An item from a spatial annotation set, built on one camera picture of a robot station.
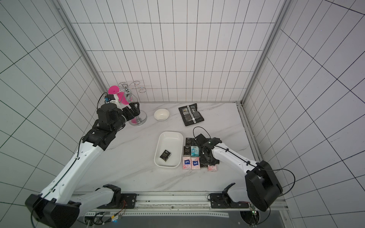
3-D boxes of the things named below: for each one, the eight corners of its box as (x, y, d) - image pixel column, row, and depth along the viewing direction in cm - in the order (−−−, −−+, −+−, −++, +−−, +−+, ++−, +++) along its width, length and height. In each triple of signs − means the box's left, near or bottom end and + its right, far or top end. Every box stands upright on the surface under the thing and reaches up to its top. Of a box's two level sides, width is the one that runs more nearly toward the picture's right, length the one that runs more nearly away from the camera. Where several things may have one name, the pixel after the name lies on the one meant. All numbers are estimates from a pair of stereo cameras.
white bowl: (154, 122, 108) (153, 118, 104) (156, 112, 115) (155, 108, 111) (168, 122, 108) (168, 118, 104) (169, 112, 115) (169, 108, 111)
